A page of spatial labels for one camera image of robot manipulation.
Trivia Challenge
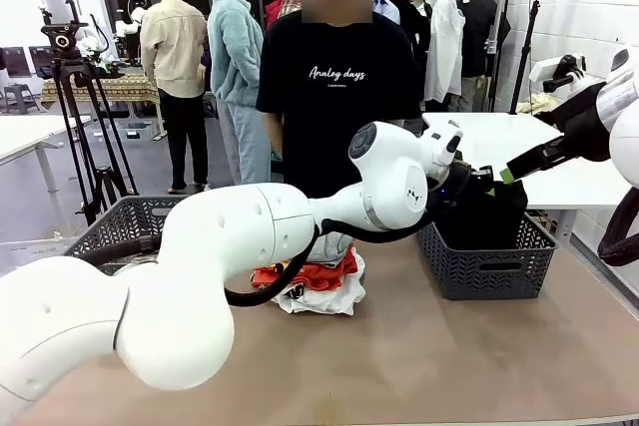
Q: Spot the clear plastic storage bin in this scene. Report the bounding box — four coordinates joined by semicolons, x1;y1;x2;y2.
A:
0;234;79;277

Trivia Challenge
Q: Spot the orange cartoon mouse t-shirt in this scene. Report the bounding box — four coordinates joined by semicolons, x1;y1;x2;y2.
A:
251;244;361;293

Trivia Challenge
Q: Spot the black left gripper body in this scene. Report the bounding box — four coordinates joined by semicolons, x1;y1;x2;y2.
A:
427;159;483;211

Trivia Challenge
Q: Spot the person in black t-shirt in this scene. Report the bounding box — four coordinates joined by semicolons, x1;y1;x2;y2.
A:
256;0;423;201

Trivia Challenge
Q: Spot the grey sweatshirt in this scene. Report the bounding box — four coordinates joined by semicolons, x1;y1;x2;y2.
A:
305;233;354;266

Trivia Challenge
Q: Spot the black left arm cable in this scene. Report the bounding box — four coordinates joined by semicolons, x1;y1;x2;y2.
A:
74;215;436;308

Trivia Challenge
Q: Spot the mannequin in blue fleece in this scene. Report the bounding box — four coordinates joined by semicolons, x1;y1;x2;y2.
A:
206;0;274;187

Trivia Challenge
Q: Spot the white black-print t-shirt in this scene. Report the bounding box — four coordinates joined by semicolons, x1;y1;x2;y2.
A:
272;258;368;317

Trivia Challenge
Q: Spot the black camera tripod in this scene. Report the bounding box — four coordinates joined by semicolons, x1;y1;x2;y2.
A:
39;0;140;227

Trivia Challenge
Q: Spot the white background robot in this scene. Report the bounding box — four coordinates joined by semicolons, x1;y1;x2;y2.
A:
115;5;147;63

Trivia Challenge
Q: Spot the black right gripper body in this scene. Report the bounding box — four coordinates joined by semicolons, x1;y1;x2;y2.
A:
547;81;611;163

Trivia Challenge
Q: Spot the table with patterned cloth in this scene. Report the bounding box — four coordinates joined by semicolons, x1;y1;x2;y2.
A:
41;73;162;109

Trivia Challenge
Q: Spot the grey stool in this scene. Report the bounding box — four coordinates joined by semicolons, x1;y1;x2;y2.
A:
2;84;42;116

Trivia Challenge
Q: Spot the mannequin in beige shirt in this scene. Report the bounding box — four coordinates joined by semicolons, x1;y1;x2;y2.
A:
139;0;211;196

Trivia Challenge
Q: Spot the white table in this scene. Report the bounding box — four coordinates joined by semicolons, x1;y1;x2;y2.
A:
421;111;639;211
0;114;94;193

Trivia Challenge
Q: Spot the mannequin in white shirt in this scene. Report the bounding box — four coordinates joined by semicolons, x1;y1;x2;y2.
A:
422;0;468;113

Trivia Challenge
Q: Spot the black garment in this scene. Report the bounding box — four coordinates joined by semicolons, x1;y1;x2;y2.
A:
432;179;529;251

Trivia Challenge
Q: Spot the mannequin in black suit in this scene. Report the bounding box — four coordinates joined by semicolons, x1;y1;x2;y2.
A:
398;0;434;103

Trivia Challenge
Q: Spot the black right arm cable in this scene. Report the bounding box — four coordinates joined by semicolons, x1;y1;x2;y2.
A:
596;185;639;267

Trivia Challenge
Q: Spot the black light stand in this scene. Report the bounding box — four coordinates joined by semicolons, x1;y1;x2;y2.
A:
508;0;543;116

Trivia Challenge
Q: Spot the pale yellow cloth heap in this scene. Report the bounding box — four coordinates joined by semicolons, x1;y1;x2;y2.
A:
515;91;555;118

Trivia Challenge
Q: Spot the person's right forearm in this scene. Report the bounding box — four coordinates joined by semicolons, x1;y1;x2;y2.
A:
262;111;287;161

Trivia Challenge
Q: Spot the dark grey plastic basket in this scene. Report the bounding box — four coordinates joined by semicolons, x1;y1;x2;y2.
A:
416;209;559;301
63;195;192;275

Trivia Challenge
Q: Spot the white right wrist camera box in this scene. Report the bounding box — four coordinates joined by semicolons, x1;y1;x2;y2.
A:
528;53;586;94

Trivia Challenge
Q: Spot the mannequin in black jacket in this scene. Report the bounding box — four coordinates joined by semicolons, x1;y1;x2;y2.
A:
456;0;513;113

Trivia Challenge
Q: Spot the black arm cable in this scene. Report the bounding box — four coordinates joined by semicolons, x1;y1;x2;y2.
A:
596;185;639;267
74;215;436;308

